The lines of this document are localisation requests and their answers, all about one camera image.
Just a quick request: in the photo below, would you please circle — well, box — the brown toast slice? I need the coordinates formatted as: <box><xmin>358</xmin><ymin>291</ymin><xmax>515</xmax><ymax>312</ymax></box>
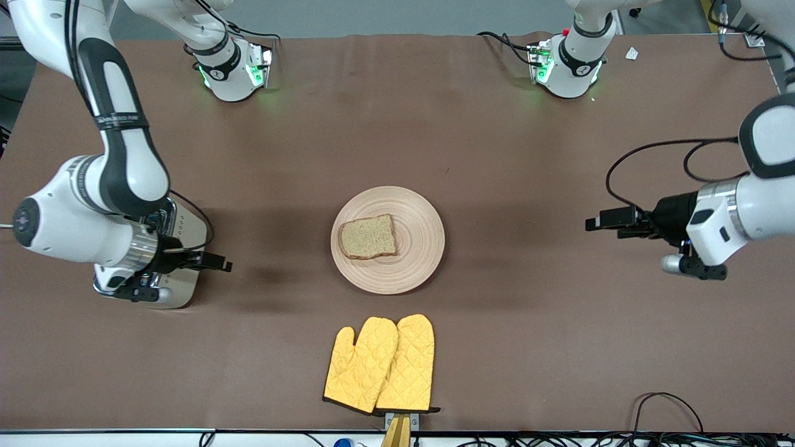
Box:
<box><xmin>338</xmin><ymin>214</ymin><xmax>399</xmax><ymax>261</ymax></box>

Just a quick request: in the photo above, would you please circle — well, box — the green lit arm base box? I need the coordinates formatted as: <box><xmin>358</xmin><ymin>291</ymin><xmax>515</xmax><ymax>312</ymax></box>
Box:
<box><xmin>245</xmin><ymin>42</ymin><xmax>276</xmax><ymax>89</ymax></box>
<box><xmin>527</xmin><ymin>40</ymin><xmax>555</xmax><ymax>86</ymax></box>

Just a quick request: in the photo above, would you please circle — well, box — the round wooden plate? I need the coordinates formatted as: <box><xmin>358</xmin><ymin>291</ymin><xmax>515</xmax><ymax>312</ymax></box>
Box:
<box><xmin>330</xmin><ymin>186</ymin><xmax>446</xmax><ymax>295</ymax></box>

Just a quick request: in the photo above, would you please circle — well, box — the silver two-slot toaster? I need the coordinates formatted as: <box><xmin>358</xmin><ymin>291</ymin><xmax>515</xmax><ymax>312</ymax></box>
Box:
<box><xmin>93</xmin><ymin>197</ymin><xmax>209</xmax><ymax>310</ymax></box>

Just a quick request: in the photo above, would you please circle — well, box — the brown table cover cloth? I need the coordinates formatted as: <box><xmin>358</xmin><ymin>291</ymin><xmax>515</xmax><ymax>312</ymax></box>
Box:
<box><xmin>0</xmin><ymin>32</ymin><xmax>795</xmax><ymax>434</ymax></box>

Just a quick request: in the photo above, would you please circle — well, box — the yellow quilted oven mitt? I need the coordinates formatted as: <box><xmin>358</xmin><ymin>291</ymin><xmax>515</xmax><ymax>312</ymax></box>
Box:
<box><xmin>375</xmin><ymin>314</ymin><xmax>441</xmax><ymax>415</ymax></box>
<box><xmin>322</xmin><ymin>317</ymin><xmax>399</xmax><ymax>415</ymax></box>

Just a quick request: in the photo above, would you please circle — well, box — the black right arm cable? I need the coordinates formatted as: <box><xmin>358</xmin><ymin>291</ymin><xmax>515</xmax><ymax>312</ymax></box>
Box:
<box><xmin>168</xmin><ymin>189</ymin><xmax>216</xmax><ymax>253</ymax></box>

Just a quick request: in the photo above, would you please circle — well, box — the black looped cable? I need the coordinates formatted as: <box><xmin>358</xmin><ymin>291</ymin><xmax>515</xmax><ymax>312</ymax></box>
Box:
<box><xmin>632</xmin><ymin>392</ymin><xmax>706</xmax><ymax>435</ymax></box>

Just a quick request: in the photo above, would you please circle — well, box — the black arm base cable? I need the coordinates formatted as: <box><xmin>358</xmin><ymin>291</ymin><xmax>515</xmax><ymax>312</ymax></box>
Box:
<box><xmin>224</xmin><ymin>22</ymin><xmax>281</xmax><ymax>44</ymax></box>
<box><xmin>476</xmin><ymin>30</ymin><xmax>536</xmax><ymax>66</ymax></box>

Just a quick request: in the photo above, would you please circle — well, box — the wooden stick with metal bracket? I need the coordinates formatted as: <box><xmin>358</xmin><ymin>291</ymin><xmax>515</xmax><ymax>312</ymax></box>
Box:
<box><xmin>380</xmin><ymin>412</ymin><xmax>420</xmax><ymax>447</ymax></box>

